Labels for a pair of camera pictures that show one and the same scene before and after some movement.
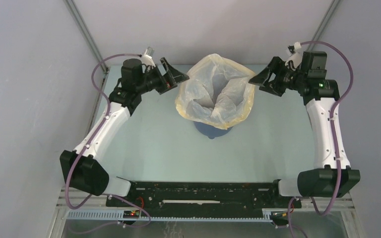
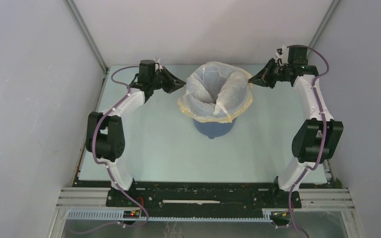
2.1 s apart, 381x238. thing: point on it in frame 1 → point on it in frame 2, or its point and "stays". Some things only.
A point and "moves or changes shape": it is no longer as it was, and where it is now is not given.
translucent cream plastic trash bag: [217, 90] moves or changes shape
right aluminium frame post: [332, 10] stays
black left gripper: [161, 88] → [173, 84]
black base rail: [203, 199] stays
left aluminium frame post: [85, 32] stays
